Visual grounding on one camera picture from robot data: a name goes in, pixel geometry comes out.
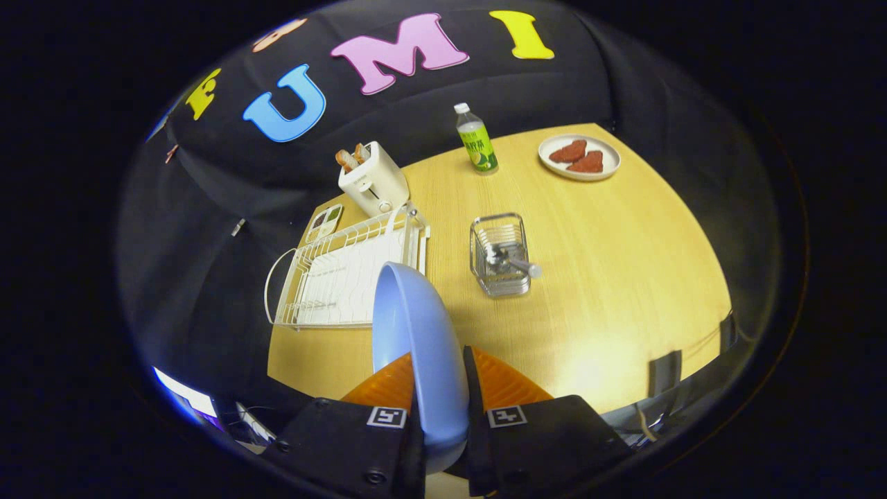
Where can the computer monitor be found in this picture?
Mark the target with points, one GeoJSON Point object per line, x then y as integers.
{"type": "Point", "coordinates": [183, 394]}

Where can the black table bracket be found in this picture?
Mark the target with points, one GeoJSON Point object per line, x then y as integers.
{"type": "Point", "coordinates": [727, 333]}
{"type": "Point", "coordinates": [665, 374]}

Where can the blue plate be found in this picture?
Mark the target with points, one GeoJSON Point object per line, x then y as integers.
{"type": "Point", "coordinates": [416, 333]}

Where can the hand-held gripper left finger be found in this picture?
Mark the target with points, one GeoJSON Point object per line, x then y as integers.
{"type": "Point", "coordinates": [339, 443]}

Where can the red meat slice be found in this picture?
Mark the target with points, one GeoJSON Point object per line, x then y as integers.
{"type": "Point", "coordinates": [568, 150]}
{"type": "Point", "coordinates": [587, 163]}

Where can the white toaster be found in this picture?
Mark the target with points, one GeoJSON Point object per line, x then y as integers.
{"type": "Point", "coordinates": [378, 184]}

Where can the toasted bread slice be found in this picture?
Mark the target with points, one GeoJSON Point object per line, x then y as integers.
{"type": "Point", "coordinates": [346, 161]}
{"type": "Point", "coordinates": [362, 152]}

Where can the divided seasoning tray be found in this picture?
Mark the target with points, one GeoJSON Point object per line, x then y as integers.
{"type": "Point", "coordinates": [324, 223]}

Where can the white cloth clip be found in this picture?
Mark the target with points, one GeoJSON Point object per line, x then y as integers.
{"type": "Point", "coordinates": [238, 227]}

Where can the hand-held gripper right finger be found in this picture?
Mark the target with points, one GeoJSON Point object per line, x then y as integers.
{"type": "Point", "coordinates": [547, 443]}

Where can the metal spoon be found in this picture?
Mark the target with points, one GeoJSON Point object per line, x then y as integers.
{"type": "Point", "coordinates": [516, 264]}

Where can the red cloth clip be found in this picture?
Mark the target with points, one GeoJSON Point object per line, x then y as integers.
{"type": "Point", "coordinates": [171, 153]}

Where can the green tea bottle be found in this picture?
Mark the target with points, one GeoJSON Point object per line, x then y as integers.
{"type": "Point", "coordinates": [477, 142]}

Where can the white plate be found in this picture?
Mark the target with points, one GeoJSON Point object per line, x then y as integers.
{"type": "Point", "coordinates": [610, 161]}

